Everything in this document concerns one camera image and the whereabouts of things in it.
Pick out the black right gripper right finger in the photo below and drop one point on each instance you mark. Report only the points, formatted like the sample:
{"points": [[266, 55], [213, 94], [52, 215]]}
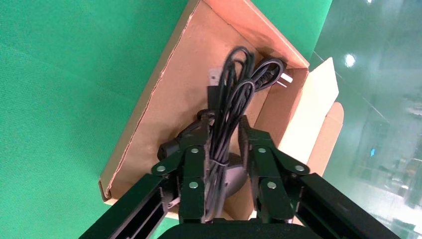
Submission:
{"points": [[267, 165]]}

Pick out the green felt table cloth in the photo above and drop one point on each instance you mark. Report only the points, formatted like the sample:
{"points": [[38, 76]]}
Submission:
{"points": [[66, 82]]}

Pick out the open flat cardboard box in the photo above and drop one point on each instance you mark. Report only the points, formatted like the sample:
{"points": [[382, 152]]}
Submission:
{"points": [[184, 82]]}

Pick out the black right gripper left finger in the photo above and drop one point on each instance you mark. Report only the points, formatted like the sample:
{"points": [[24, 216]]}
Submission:
{"points": [[193, 165]]}

